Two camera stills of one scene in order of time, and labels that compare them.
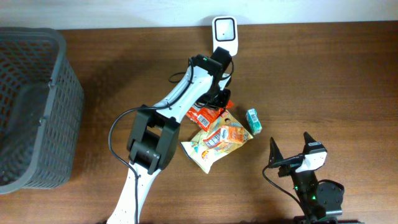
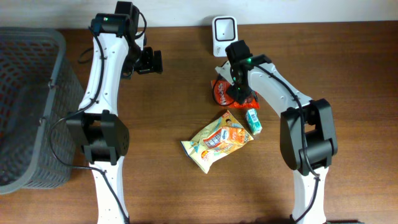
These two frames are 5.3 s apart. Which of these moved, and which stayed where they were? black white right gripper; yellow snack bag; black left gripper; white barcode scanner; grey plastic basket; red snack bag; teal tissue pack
Moved: red snack bag; black white right gripper; black left gripper
Stayed: teal tissue pack; grey plastic basket; white barcode scanner; yellow snack bag
